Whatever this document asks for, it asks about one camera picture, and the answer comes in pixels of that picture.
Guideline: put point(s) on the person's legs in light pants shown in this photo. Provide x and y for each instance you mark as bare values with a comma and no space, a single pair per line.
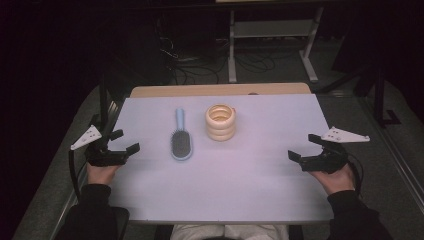
230,231

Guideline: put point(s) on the person's left hand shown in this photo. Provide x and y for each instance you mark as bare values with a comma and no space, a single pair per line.
101,174

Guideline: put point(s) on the pale purple table cover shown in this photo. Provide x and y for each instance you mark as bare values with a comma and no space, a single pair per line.
233,180

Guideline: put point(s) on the beige ringed holder cup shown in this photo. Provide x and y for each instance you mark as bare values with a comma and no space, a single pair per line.
220,128

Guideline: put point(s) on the person's right hand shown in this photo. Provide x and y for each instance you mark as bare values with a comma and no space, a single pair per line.
336,181

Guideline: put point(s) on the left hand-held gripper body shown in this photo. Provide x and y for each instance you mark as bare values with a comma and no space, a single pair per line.
100,158

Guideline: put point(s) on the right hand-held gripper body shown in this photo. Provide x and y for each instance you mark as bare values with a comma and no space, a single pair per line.
326,161

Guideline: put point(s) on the black metal stand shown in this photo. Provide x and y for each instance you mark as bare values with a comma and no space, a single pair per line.
380,96
104,106

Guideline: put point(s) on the light blue hairbrush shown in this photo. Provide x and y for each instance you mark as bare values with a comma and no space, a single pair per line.
181,143

